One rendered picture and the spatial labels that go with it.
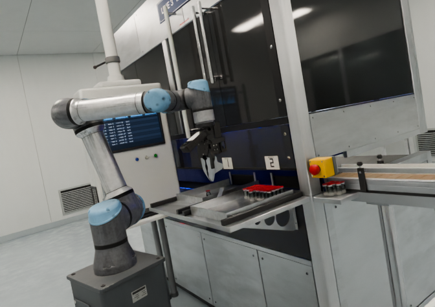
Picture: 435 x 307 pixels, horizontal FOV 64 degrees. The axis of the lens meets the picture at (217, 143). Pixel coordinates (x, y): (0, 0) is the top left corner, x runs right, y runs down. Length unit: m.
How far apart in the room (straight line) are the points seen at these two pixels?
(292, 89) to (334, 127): 0.28
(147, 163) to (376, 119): 1.27
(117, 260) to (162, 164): 0.98
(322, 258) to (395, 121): 0.83
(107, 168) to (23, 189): 5.18
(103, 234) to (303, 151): 0.80
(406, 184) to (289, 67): 0.59
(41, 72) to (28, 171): 1.69
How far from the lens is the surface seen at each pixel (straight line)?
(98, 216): 1.26
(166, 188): 2.17
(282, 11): 1.45
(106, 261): 1.30
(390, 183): 1.35
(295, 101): 1.39
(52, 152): 6.57
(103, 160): 1.40
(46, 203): 6.59
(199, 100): 1.22
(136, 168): 2.09
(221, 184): 1.94
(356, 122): 1.69
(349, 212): 1.63
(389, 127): 1.91
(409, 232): 2.06
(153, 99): 1.12
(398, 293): 1.57
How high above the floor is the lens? 1.22
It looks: 3 degrees down
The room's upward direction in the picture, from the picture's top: 10 degrees counter-clockwise
